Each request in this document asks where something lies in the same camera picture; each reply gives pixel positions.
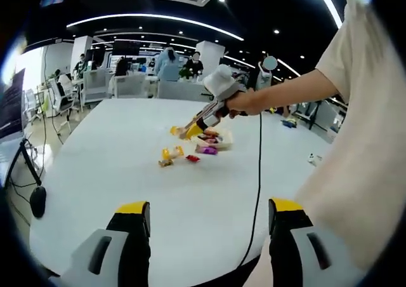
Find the black wall display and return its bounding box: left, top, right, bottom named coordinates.
left=113, top=39, right=141, bottom=57

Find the black monitor stand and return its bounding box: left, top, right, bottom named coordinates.
left=6, top=137, right=44, bottom=188

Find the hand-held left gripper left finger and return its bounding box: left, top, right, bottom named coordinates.
left=62, top=201, right=152, bottom=287

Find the black computer mouse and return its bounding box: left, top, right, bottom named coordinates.
left=29, top=185, right=48, bottom=218

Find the yellow cake snack packet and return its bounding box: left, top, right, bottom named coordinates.
left=169, top=125, right=187, bottom=138
left=161, top=145, right=185, bottom=161

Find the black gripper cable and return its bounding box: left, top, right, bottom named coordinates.
left=237, top=114, right=263, bottom=267

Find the person in cream shirt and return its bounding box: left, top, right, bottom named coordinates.
left=294, top=0, right=406, bottom=272

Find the white office chair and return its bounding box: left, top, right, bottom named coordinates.
left=109, top=74, right=147, bottom=99
left=47, top=77, right=80, bottom=129
left=81, top=69, right=107, bottom=105

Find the black monitor screen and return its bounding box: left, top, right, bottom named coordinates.
left=0, top=67, right=27, bottom=139

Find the pink purple snack packet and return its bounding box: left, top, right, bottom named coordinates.
left=195, top=143, right=219, bottom=156

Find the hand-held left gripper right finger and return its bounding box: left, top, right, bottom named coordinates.
left=268, top=197, right=362, bottom=287

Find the person's right hand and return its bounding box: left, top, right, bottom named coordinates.
left=225, top=90, right=264, bottom=119

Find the beige hexagonal food container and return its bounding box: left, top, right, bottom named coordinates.
left=193, top=130, right=235, bottom=153

